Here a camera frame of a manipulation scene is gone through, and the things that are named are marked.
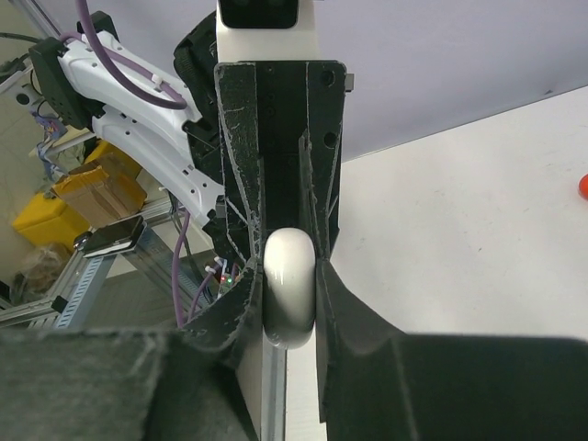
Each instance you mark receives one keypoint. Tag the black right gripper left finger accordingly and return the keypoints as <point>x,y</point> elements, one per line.
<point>134,384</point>

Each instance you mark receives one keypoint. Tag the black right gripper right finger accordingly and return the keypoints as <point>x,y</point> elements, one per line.
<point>376,382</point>

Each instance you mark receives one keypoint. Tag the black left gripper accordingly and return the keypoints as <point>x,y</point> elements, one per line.
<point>270,133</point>

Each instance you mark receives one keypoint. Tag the white round charging case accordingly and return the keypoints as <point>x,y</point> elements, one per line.
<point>289,302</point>

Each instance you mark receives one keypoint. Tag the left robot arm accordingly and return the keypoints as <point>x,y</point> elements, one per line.
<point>95,83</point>

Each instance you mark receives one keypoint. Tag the orange round charging case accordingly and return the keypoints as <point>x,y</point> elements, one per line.
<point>583,187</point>

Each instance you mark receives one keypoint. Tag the brown cardboard box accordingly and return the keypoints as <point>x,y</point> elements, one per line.
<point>101,191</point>

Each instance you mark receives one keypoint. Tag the yellow plastic bin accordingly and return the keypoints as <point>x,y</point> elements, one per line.
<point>48,219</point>

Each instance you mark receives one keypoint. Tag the aluminium mounting rail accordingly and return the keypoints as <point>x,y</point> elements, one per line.
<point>274,393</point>

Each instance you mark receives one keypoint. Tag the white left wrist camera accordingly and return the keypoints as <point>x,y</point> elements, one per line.
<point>252,31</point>

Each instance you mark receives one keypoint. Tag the white slotted cable duct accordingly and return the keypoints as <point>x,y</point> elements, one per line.
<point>80,284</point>

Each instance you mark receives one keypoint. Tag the black smartphone on frame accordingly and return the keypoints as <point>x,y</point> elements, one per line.
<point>118,237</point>

